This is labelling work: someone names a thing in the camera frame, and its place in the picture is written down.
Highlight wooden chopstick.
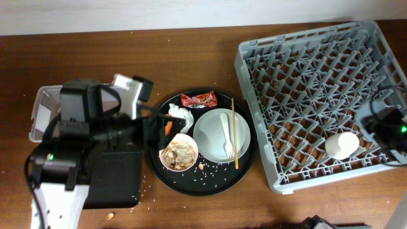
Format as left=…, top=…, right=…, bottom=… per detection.
left=231, top=98, right=239, bottom=170

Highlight peanut on table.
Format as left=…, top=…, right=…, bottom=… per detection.
left=106, top=212, right=114, bottom=220

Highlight round black serving tray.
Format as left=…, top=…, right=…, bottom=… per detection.
left=146, top=91, right=256, bottom=196

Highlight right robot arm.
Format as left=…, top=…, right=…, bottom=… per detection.
left=354, top=85, right=406, bottom=167

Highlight black rectangular tray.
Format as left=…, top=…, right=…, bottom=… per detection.
left=83, top=151, right=142, bottom=209

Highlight white round plate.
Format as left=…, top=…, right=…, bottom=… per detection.
left=193, top=108, right=251, bottom=163

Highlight grey dishwasher rack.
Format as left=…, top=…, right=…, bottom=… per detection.
left=234, top=21, right=406, bottom=194

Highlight white plastic fork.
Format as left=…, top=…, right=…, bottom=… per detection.
left=220, top=113, right=234, bottom=160

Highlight white cup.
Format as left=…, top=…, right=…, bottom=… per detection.
left=325, top=132, right=359, bottom=160

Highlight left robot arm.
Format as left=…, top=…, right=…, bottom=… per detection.
left=24, top=74, right=186, bottom=228

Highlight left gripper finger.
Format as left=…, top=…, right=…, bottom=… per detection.
left=163, top=116, right=186, bottom=134
left=157, top=134, right=172, bottom=150

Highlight black object at bottom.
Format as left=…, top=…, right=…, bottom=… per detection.
left=296, top=215, right=373, bottom=229

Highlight orange carrot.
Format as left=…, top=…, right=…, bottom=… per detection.
left=165, top=121, right=173, bottom=136

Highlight red snack wrapper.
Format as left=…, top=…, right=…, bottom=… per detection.
left=181, top=91, right=217, bottom=108

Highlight clear plastic bin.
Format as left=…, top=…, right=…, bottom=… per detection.
left=28, top=83, right=142, bottom=143

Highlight crumpled white tissue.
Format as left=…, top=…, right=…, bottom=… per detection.
left=168, top=103, right=194, bottom=134

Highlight pink bowl with scraps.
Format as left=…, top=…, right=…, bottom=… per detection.
left=159, top=134, right=198, bottom=172

